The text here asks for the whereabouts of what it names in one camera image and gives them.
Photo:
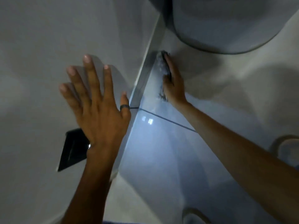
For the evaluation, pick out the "person's left hand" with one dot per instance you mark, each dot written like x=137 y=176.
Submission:
x=102 y=123

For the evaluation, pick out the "person's right hand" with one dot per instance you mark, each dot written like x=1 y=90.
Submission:
x=175 y=88

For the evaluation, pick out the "person's left little finger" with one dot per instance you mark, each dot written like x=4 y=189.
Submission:
x=69 y=97

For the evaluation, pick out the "person's left middle finger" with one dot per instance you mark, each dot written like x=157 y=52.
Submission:
x=92 y=76

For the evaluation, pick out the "person's right thumb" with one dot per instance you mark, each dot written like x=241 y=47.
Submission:
x=166 y=82

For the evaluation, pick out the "person's left thumb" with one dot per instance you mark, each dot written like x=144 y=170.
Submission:
x=125 y=103

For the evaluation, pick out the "grey scrubbing cloth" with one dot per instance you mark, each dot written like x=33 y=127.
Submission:
x=162 y=67

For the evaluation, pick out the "person's right forearm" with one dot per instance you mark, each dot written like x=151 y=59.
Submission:
x=240 y=158

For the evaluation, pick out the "person's left forearm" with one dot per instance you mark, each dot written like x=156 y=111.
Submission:
x=93 y=184

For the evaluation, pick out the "black square plate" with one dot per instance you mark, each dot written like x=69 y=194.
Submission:
x=72 y=150

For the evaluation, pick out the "white ceramic toilet bowl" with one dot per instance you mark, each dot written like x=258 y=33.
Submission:
x=229 y=23

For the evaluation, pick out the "white shoe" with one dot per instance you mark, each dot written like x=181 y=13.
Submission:
x=193 y=216
x=287 y=149

